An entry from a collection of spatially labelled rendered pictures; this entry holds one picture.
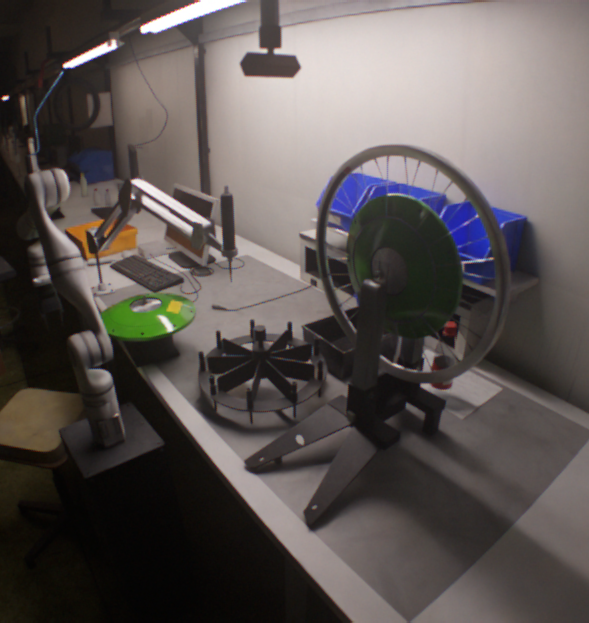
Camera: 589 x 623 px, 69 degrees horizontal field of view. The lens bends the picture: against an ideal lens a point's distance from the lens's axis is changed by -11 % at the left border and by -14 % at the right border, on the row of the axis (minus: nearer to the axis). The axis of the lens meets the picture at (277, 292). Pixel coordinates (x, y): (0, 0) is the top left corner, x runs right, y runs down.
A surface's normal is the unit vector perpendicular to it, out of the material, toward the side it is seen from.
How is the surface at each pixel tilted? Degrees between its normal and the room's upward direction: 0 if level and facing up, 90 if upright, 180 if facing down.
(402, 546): 0
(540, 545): 0
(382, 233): 83
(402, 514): 0
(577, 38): 90
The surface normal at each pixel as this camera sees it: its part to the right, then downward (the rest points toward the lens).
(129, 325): -0.09, -0.71
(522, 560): -0.02, -0.91
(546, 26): -0.83, 0.25
